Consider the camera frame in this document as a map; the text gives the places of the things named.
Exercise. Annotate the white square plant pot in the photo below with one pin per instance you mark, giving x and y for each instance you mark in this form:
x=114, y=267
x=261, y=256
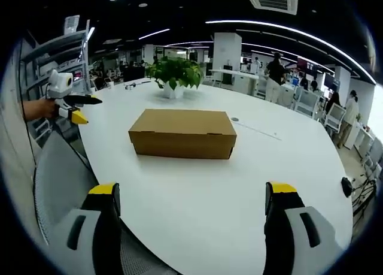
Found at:
x=173, y=91

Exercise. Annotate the brown cardboard shoe box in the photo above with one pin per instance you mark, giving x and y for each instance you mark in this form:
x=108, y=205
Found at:
x=183, y=133

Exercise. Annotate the grey mesh office chair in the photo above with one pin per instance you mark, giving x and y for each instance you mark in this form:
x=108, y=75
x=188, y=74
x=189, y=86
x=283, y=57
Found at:
x=64, y=182

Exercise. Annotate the white counter desk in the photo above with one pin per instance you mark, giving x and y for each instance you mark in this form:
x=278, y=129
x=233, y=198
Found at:
x=233, y=77

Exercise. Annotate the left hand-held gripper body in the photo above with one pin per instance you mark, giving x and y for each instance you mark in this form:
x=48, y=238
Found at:
x=59, y=87

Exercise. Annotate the white office chair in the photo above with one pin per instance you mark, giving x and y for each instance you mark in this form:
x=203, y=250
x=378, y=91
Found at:
x=308, y=102
x=334, y=116

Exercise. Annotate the grey metal storage shelf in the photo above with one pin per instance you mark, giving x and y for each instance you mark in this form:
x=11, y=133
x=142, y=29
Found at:
x=54, y=65

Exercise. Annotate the green potted plant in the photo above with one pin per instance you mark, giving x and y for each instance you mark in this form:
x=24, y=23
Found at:
x=176, y=71

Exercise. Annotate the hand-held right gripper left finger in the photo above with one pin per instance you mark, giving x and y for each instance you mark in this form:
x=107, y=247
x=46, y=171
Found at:
x=89, y=227

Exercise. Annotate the black table clamp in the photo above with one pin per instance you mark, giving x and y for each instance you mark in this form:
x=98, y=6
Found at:
x=347, y=186

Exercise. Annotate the person's left hand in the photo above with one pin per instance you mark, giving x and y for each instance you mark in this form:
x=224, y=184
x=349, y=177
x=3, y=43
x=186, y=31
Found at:
x=42, y=108

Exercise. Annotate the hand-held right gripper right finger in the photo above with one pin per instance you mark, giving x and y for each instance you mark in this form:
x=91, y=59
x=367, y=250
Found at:
x=294, y=227

